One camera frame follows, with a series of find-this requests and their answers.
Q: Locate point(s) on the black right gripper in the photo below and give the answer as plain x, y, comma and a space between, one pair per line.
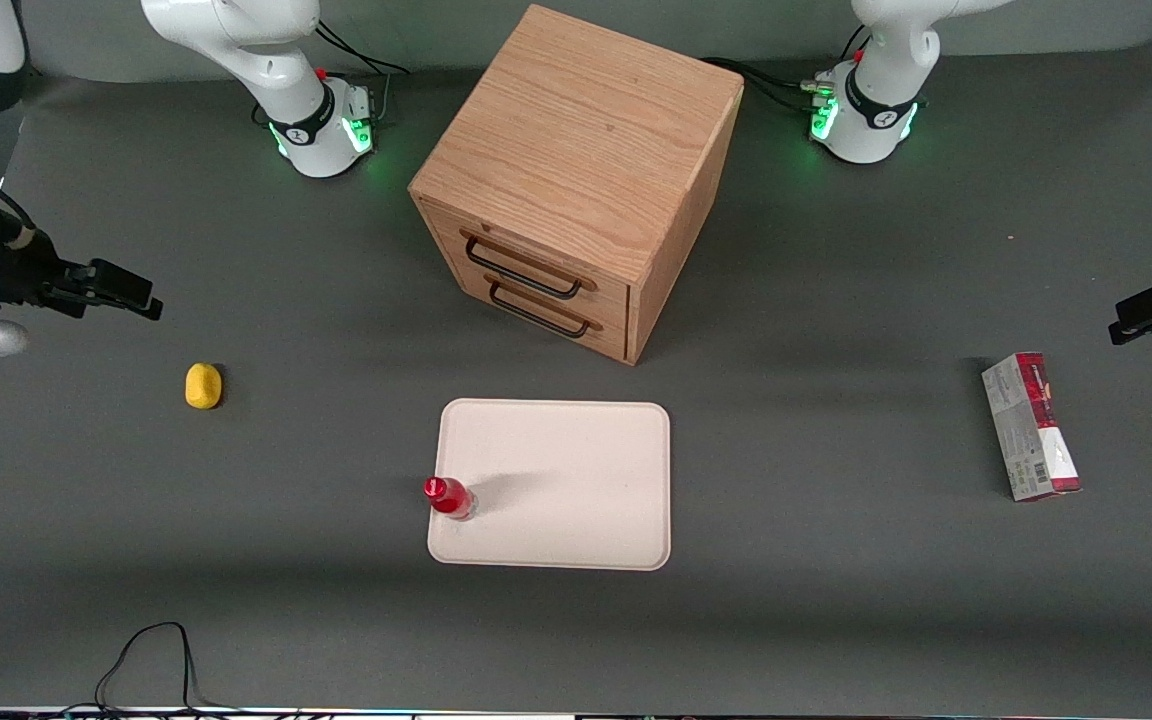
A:
24, 268

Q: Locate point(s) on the red coke bottle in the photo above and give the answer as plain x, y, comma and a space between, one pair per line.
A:
449, 498

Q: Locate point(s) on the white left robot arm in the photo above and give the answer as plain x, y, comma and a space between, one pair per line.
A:
871, 125

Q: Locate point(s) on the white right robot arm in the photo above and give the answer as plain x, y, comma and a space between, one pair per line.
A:
308, 125

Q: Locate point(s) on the beige plastic tray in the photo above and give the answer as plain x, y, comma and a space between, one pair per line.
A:
566, 485

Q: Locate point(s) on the yellow lemon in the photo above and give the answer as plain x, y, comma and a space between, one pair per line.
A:
203, 387

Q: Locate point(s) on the grey and red carton box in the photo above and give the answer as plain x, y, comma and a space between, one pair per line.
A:
1033, 430

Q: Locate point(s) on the wooden two-drawer cabinet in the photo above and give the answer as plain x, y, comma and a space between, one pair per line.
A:
576, 150

